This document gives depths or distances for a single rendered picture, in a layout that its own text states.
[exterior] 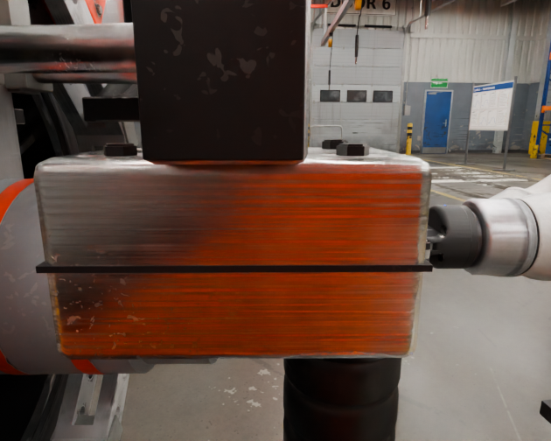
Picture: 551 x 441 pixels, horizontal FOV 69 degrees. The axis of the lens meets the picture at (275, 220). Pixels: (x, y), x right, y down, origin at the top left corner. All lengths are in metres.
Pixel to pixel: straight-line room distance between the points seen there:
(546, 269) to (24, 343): 0.49
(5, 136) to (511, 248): 0.48
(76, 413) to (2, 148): 0.33
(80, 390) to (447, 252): 0.45
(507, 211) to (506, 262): 0.06
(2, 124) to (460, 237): 0.43
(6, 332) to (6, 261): 0.04
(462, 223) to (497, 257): 0.05
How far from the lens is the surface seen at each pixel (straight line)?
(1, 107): 0.35
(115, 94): 0.37
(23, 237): 0.28
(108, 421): 0.54
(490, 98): 10.68
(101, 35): 0.26
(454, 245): 0.48
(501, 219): 0.50
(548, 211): 0.53
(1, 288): 0.28
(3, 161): 0.34
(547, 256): 0.52
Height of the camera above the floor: 0.96
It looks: 13 degrees down
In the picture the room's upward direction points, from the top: straight up
